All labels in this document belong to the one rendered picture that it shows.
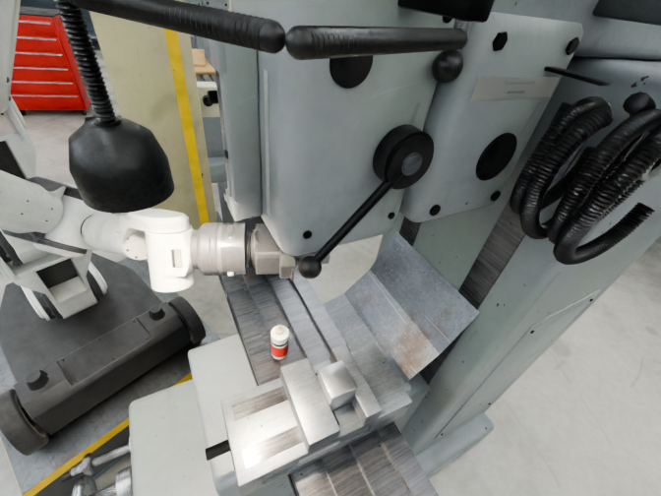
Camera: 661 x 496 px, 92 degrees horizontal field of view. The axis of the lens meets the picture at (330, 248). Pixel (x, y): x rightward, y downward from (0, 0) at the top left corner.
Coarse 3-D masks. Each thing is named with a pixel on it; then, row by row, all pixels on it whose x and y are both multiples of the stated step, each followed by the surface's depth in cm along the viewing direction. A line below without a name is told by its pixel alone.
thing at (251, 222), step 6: (222, 186) 96; (222, 192) 96; (222, 198) 98; (222, 204) 100; (222, 210) 102; (228, 210) 97; (222, 216) 104; (228, 216) 99; (246, 222) 88; (252, 222) 86; (258, 222) 88; (264, 222) 89; (252, 228) 88; (252, 264) 96
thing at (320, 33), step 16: (288, 32) 14; (304, 32) 14; (320, 32) 15; (336, 32) 15; (352, 32) 16; (368, 32) 17; (384, 32) 18; (400, 32) 19; (416, 32) 20; (432, 32) 21; (448, 32) 22; (464, 32) 23; (288, 48) 14; (304, 48) 14; (320, 48) 15; (336, 48) 16; (352, 48) 16; (368, 48) 17; (384, 48) 18; (400, 48) 19; (416, 48) 20; (432, 48) 21; (448, 48) 23
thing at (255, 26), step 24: (72, 0) 19; (96, 0) 18; (120, 0) 17; (144, 0) 17; (168, 0) 16; (168, 24) 17; (192, 24) 16; (216, 24) 15; (240, 24) 15; (264, 24) 14; (264, 48) 15
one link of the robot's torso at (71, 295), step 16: (48, 256) 88; (64, 256) 89; (16, 272) 83; (32, 272) 85; (48, 272) 93; (64, 272) 98; (80, 272) 95; (32, 288) 87; (48, 288) 99; (64, 288) 101; (80, 288) 103; (96, 288) 110; (48, 304) 101; (64, 304) 102; (80, 304) 107
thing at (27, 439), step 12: (0, 396) 92; (12, 396) 92; (0, 408) 88; (12, 408) 89; (0, 420) 86; (12, 420) 87; (24, 420) 89; (12, 432) 87; (24, 432) 88; (36, 432) 92; (12, 444) 87; (24, 444) 89; (36, 444) 91
